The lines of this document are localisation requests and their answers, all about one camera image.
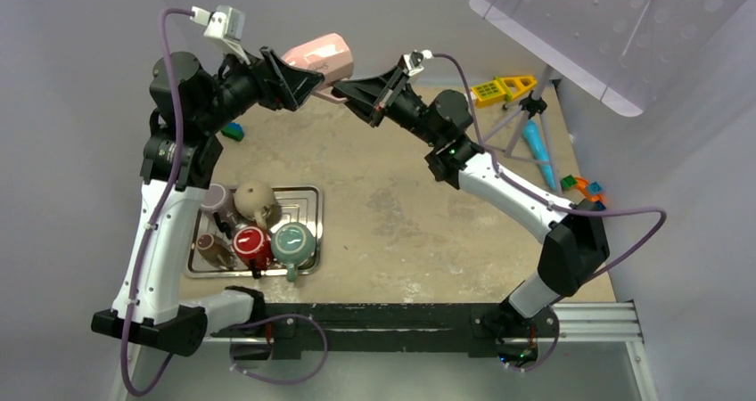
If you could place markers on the light blue cone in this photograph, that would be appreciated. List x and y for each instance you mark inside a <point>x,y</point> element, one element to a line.
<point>537,147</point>

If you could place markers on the aluminium frame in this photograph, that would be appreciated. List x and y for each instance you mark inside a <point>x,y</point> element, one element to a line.
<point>578,322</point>

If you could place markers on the pink mug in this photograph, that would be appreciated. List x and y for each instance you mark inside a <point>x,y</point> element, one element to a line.
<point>329,55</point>

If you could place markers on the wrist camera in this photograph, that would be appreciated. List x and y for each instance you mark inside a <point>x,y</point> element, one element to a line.
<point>417,59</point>
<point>223,27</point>

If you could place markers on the teal speckled mug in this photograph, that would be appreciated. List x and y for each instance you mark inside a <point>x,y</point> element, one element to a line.
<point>292,245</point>

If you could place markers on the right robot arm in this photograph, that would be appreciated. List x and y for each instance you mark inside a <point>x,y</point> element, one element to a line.
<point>573,239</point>

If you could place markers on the yellow toy block structure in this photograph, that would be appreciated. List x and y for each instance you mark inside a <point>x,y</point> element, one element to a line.
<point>502,90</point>

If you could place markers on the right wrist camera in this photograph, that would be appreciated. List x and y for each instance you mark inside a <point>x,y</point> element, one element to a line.
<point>417,59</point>

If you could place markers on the brown striped mug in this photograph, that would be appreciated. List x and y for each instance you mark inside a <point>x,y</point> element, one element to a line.
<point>214,251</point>

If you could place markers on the blue green toy block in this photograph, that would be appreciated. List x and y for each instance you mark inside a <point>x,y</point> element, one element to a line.
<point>233,131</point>

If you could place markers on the perforated white board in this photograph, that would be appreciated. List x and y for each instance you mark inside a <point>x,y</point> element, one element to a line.
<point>624,53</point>

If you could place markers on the tripod stand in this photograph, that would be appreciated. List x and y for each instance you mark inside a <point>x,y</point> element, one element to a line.
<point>531,106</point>

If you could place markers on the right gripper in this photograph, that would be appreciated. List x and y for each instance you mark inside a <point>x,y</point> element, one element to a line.
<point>373,98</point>

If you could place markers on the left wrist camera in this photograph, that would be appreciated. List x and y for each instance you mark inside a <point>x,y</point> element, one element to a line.
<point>223,27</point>

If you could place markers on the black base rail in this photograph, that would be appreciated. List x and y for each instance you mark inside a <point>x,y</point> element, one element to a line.
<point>478,330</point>

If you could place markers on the beige round mug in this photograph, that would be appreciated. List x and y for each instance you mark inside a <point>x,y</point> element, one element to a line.
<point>255,201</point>

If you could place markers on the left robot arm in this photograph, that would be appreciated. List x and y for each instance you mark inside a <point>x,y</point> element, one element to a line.
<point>191,107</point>

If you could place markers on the red mug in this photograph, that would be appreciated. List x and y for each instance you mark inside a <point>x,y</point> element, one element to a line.
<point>253,247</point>

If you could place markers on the orange curved toy piece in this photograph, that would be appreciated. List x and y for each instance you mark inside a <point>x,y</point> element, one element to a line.
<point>582,183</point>

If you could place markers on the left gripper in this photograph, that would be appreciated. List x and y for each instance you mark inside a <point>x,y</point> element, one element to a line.
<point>281,85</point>

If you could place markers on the metal tray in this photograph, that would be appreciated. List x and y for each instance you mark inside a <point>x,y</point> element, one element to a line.
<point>296,203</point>

